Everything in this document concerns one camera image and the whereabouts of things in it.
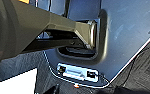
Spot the thin grey base cable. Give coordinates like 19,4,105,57
55,9,109,62

